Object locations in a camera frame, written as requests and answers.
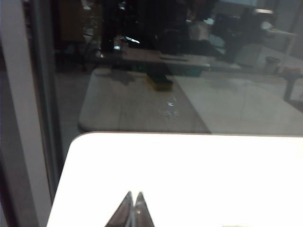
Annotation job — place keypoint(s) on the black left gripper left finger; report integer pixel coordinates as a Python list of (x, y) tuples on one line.
[(123, 212)]

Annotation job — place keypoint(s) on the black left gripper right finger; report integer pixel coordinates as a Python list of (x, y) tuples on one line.
[(143, 212)]

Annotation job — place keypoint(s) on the large glass window pane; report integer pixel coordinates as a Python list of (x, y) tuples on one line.
[(236, 106)]

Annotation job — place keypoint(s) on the white window frame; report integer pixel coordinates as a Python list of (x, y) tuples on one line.
[(21, 118)]

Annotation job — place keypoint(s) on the grey vertical post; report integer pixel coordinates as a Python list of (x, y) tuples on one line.
[(47, 94)]

